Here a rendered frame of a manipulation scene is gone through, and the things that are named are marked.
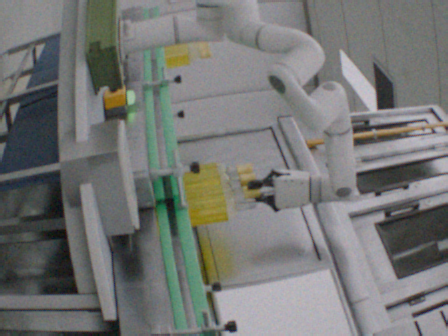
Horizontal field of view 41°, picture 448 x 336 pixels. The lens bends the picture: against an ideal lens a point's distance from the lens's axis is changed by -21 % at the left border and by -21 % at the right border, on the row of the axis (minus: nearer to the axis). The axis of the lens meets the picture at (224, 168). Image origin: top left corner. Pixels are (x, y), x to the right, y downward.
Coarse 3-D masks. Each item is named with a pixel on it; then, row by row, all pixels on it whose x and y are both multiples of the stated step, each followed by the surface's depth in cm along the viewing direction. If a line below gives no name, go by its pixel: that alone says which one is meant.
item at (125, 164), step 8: (120, 128) 168; (120, 136) 164; (120, 144) 161; (120, 152) 160; (120, 160) 161; (128, 160) 178; (128, 168) 179; (128, 176) 180; (128, 184) 163; (128, 192) 164; (128, 200) 165; (136, 208) 177; (136, 216) 174; (136, 224) 168
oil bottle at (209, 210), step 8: (192, 200) 197; (200, 200) 196; (208, 200) 196; (216, 200) 196; (224, 200) 195; (232, 200) 196; (192, 208) 194; (200, 208) 194; (208, 208) 194; (216, 208) 194; (224, 208) 194; (232, 208) 195; (192, 216) 194; (200, 216) 194; (208, 216) 195; (216, 216) 195; (224, 216) 195; (232, 216) 196; (192, 224) 195; (200, 224) 196; (208, 224) 196
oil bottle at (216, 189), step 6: (204, 186) 202; (210, 186) 202; (216, 186) 202; (222, 186) 201; (228, 186) 202; (186, 192) 201; (192, 192) 200; (198, 192) 200; (204, 192) 200; (210, 192) 200; (216, 192) 199; (222, 192) 199; (228, 192) 199; (186, 198) 198; (192, 198) 198
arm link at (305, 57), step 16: (272, 32) 172; (288, 32) 171; (272, 48) 174; (288, 48) 174; (304, 48) 171; (320, 48) 172; (288, 64) 168; (304, 64) 169; (320, 64) 173; (304, 80) 170
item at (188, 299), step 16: (160, 208) 192; (176, 208) 191; (160, 224) 185; (176, 224) 185; (176, 240) 179; (192, 240) 178; (176, 256) 173; (192, 256) 172; (176, 272) 167; (192, 272) 166; (176, 288) 161; (192, 288) 160; (176, 304) 155; (192, 304) 155; (176, 320) 150; (192, 320) 150
